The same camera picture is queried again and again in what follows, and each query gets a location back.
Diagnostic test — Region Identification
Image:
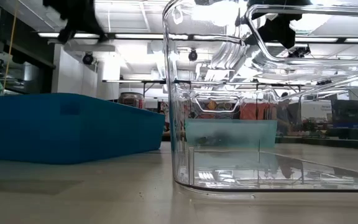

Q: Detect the clear plastic bin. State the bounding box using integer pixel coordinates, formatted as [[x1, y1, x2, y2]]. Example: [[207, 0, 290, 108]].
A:
[[162, 0, 358, 194]]

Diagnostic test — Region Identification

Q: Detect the dark soda can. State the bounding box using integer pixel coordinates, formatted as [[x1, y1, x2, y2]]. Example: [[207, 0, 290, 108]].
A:
[[117, 91, 145, 110]]

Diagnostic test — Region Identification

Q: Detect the person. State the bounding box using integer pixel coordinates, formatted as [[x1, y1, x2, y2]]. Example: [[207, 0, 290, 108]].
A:
[[276, 91, 303, 135]]

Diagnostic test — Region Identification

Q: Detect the yellow cord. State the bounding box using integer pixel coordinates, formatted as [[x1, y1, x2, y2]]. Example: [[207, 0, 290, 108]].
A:
[[3, 0, 19, 90]]

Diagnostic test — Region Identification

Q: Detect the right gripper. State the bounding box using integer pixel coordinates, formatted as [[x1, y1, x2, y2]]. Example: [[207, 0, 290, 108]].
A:
[[249, 0, 314, 50]]

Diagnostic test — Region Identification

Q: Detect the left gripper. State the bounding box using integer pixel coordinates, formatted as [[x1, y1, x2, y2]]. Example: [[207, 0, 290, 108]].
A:
[[42, 0, 109, 45]]

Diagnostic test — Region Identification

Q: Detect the red backdrop curtain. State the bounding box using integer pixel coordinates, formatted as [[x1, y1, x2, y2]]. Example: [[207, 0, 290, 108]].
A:
[[239, 102, 278, 121]]

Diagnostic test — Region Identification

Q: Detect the ceiling light strip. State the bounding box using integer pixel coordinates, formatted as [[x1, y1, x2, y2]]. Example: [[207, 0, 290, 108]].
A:
[[37, 32, 101, 39], [114, 33, 165, 40]]

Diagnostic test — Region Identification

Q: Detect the blue plastic bin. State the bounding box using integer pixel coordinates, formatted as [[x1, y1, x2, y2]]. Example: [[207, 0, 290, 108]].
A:
[[0, 93, 166, 165]]

